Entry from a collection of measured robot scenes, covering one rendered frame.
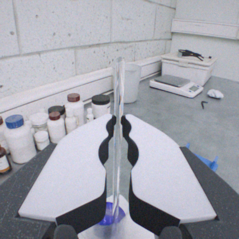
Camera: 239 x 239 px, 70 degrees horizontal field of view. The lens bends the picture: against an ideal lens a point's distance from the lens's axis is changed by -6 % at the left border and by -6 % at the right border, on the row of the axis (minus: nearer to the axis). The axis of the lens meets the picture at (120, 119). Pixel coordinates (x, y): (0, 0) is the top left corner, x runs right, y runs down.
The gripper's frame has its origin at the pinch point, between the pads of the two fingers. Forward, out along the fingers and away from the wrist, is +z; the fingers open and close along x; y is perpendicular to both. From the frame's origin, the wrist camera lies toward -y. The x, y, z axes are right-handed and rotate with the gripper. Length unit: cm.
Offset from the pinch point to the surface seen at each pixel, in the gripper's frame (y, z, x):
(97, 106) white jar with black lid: 20, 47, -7
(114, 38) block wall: 0, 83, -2
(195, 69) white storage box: 15, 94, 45
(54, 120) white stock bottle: 18.0, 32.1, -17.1
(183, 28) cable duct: -7, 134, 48
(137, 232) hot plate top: 17.1, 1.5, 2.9
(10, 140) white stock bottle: 18.3, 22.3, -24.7
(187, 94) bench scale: 23, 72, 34
